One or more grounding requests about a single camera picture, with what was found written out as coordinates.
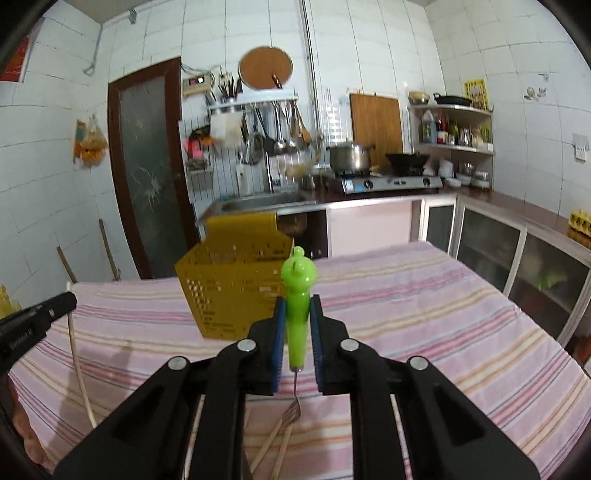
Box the wooden chopstick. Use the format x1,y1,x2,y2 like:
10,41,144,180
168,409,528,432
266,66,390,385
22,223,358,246
270,423,294,480
249,418,283,473
65,281,98,430

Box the green handled fork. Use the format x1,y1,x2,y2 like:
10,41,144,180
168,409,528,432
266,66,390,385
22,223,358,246
280,246,318,427

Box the kitchen counter cabinets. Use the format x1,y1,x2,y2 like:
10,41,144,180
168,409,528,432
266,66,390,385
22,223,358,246
327,189,590,346

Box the yellow perforated utensil basket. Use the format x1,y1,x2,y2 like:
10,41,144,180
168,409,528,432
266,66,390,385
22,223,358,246
175,212,294,340

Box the hanging plastic bag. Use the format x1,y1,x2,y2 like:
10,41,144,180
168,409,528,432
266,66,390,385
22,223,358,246
73,114,108,168

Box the dark wooden glass door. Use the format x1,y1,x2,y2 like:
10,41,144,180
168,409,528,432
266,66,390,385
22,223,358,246
107,57,198,280

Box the gas stove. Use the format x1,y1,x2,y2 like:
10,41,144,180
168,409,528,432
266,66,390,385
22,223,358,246
331,175,443,195

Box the steel sink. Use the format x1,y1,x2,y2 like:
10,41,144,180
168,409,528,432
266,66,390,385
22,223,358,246
202,191,317,217

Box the black wok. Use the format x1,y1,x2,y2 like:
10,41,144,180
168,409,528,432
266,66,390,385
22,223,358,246
386,153,430,177

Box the corner shelf rack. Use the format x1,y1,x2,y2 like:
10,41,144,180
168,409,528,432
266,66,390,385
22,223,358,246
406,92,496,190

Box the steel cooking pot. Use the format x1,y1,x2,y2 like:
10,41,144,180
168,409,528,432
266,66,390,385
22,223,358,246
325,141,375,176

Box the wooden cutting board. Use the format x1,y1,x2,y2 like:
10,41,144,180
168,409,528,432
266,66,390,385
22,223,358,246
349,93,403,167

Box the round wooden board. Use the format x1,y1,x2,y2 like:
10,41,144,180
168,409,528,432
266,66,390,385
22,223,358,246
238,46,294,90

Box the wall utensil rack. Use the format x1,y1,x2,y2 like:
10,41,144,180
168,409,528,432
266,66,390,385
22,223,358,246
179,88,303,202

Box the yellow wall poster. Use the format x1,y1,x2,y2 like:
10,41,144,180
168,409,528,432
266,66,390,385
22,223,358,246
464,79,491,111

